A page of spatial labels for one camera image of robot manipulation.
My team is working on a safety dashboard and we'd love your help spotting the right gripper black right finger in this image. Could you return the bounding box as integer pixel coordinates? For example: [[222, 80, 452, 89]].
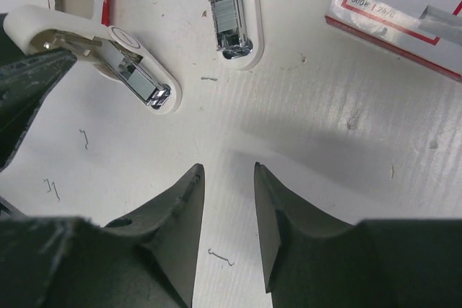
[[254, 164, 461, 307]]

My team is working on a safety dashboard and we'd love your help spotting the loose bent staple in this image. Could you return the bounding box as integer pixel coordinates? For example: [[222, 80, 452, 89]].
[[79, 129, 89, 150], [207, 248, 235, 267], [43, 178, 61, 201]]

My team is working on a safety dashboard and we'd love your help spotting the red white staple box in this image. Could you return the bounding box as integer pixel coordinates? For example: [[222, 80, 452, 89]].
[[325, 0, 461, 81]]

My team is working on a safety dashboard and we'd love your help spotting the pink white mini stapler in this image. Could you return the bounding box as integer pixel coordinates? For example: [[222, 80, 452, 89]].
[[207, 0, 264, 71]]

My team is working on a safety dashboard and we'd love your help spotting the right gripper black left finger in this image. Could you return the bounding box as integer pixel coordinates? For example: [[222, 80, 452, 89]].
[[1, 164, 205, 307]]

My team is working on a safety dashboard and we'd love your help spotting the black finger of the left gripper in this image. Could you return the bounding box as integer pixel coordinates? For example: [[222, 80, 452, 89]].
[[0, 30, 77, 170]]

